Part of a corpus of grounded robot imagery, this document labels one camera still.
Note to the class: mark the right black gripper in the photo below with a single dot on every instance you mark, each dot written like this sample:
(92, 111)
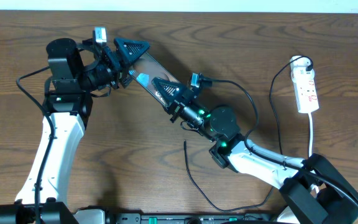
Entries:
(173, 104)

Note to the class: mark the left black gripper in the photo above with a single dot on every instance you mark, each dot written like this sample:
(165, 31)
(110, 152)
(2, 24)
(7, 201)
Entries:
(110, 55)

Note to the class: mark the bronze Galaxy smartphone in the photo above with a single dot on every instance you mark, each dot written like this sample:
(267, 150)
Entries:
(145, 69)

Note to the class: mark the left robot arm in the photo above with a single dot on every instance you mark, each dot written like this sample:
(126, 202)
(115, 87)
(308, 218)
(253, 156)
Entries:
(78, 69)

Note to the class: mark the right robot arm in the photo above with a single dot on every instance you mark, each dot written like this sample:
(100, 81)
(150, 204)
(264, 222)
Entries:
(314, 190)

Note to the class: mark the white power strip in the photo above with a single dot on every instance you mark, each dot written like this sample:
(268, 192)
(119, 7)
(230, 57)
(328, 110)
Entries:
(302, 76)

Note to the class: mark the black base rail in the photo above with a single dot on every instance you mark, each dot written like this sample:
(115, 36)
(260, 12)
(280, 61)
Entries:
(136, 218)

